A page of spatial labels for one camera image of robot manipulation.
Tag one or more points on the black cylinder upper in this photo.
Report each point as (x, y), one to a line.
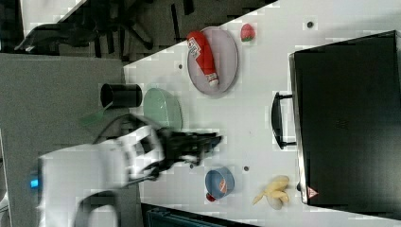
(121, 95)

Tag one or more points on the black office chair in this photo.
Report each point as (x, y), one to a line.
(79, 22)

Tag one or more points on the blue bowl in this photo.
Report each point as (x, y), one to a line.
(213, 178)

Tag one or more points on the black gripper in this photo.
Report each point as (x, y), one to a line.
(185, 146)

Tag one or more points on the orange slice toy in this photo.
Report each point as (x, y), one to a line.
(222, 186)

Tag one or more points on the red ketchup bottle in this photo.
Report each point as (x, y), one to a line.
(200, 50)

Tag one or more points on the blue crate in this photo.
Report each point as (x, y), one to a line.
(158, 216)

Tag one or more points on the grey round plate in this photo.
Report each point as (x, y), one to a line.
(225, 58)

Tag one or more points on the black oven door handle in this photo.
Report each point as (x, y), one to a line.
(277, 121)

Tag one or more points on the green oval colander basket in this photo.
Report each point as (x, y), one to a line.
(163, 108)

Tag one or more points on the small red strawberry toy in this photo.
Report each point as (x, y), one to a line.
(210, 197)

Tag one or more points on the peeled banana toy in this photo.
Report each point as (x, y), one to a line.
(275, 193)

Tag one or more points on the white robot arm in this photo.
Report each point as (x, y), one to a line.
(80, 185)

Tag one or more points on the black toaster oven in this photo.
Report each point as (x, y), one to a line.
(347, 115)

